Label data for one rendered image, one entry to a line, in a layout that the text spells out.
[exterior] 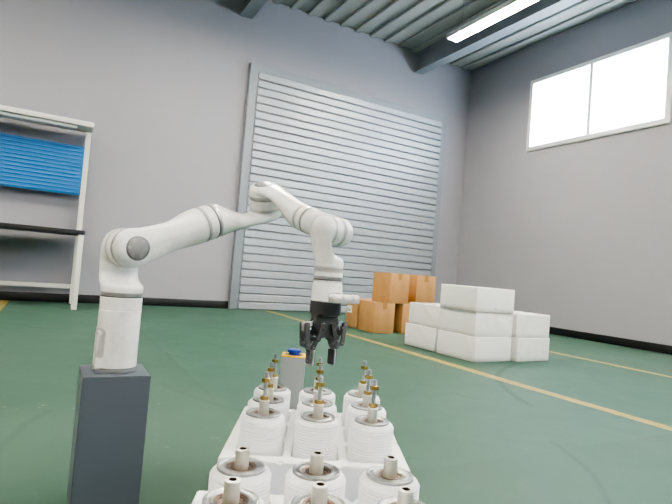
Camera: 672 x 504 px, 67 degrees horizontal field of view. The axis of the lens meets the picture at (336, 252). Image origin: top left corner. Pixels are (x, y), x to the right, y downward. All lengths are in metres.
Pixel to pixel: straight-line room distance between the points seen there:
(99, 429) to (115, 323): 0.23
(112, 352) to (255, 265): 5.30
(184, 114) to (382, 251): 3.22
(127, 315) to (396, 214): 6.48
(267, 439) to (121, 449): 0.34
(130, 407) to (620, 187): 6.16
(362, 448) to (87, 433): 0.59
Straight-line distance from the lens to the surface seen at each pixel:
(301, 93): 7.04
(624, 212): 6.72
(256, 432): 1.13
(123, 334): 1.26
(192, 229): 1.31
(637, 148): 6.80
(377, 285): 5.26
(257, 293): 6.53
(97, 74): 6.51
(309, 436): 1.13
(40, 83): 6.44
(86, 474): 1.31
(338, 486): 0.86
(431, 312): 4.24
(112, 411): 1.27
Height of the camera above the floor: 0.57
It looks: 2 degrees up
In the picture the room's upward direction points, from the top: 5 degrees clockwise
